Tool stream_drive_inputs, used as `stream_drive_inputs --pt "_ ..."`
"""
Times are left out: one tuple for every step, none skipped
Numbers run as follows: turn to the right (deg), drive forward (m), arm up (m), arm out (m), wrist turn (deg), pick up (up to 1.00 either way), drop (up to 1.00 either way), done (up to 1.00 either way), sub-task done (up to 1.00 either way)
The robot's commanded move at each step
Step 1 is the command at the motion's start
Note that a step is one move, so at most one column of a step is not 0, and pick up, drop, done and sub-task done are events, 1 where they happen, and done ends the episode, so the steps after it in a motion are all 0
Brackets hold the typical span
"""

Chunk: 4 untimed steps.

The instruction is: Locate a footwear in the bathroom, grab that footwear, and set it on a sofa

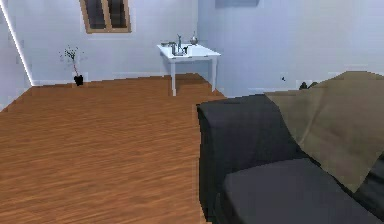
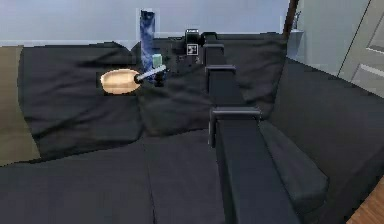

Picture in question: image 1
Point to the dark grey sofa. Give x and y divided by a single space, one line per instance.
253 150

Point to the white side table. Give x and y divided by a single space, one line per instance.
186 55

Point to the silver round teapot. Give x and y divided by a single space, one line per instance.
194 40

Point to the grey flat dish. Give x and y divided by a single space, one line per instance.
165 43

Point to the dark green plant leaves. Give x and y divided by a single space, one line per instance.
305 85

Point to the grey framed picture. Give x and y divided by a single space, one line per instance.
236 2

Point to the house plant in black pot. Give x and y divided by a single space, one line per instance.
77 75

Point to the wooden framed window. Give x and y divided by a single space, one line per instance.
106 15

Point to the olive brown blanket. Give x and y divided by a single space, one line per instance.
343 123

